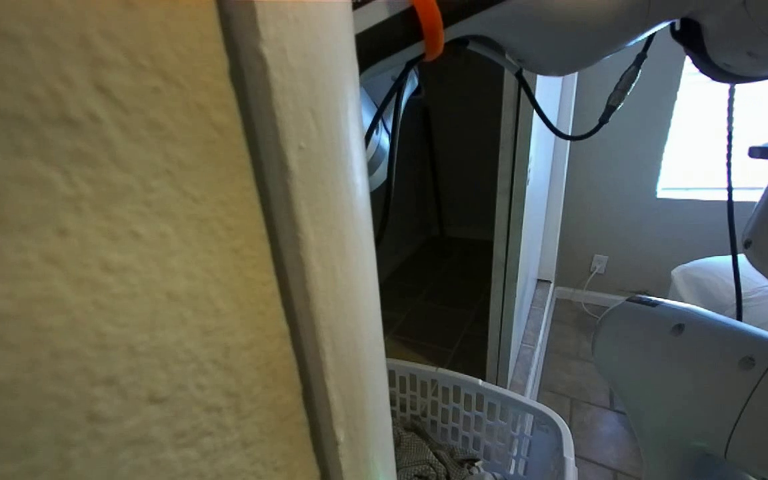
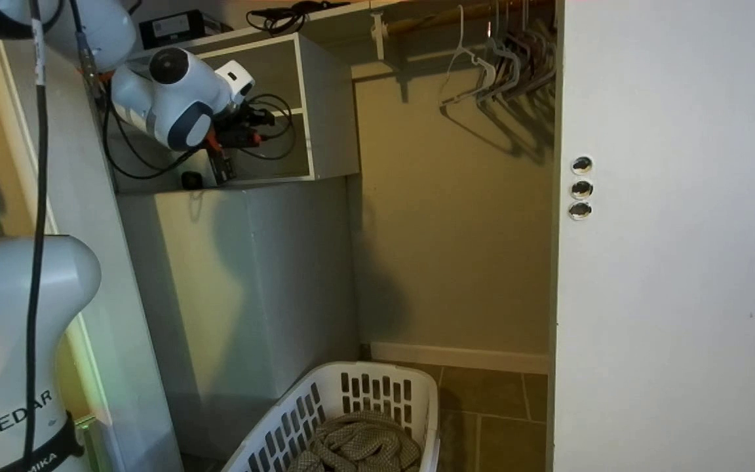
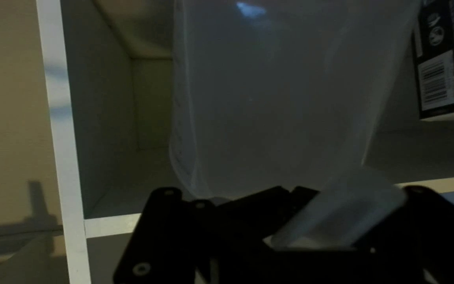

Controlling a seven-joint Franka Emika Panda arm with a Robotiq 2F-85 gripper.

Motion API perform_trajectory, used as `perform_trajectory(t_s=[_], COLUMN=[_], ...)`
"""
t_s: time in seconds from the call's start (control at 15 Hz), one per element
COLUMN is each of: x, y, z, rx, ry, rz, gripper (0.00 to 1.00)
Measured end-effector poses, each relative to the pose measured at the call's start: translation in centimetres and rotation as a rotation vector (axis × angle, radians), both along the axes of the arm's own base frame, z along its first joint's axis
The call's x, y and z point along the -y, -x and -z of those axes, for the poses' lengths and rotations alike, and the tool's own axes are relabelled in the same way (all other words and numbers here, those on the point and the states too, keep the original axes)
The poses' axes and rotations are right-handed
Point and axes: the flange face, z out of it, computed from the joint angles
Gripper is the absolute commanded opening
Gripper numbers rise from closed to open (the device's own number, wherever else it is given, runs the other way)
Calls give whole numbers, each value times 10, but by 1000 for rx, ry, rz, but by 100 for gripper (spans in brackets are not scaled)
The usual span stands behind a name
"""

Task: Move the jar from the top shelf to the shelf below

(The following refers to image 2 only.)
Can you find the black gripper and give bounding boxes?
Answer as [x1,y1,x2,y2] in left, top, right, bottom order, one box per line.
[217,101,277,151]

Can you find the white two-tier shelf unit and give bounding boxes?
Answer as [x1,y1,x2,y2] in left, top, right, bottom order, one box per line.
[96,32,363,195]

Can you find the white closet shelf board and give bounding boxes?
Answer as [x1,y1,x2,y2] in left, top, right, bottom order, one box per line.
[302,0,563,85]

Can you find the black power adapter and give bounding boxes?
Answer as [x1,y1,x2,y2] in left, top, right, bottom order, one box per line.
[137,8,207,51]

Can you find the tall white cabinet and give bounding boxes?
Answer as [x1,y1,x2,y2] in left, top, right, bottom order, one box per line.
[117,174,363,467]

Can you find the grey plastic hanger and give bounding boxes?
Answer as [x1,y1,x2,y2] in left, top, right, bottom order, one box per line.
[471,34,555,167]
[489,8,561,132]

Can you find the white plastic laundry basket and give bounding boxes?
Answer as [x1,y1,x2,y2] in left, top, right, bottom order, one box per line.
[217,358,443,472]

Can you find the white baseboard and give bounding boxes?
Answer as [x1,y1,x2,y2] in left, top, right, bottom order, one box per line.
[363,338,553,376]

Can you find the grey clothes pile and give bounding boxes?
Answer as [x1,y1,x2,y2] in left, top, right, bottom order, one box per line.
[282,412,424,472]

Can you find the white door with latch holes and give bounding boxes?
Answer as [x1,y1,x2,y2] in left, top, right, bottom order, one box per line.
[548,0,755,472]

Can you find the black wrist camera, orange clip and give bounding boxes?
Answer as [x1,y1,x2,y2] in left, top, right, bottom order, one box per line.
[201,127,239,185]

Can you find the black cable bundle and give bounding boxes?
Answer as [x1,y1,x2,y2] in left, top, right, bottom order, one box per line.
[244,0,352,35]

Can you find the white closet rod bracket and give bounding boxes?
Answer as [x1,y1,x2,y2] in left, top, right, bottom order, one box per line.
[366,9,392,62]

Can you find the white wire hanger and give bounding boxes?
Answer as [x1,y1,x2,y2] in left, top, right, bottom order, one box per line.
[438,3,522,160]

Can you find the long black arm cable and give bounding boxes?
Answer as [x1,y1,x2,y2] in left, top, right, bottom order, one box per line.
[0,0,55,472]

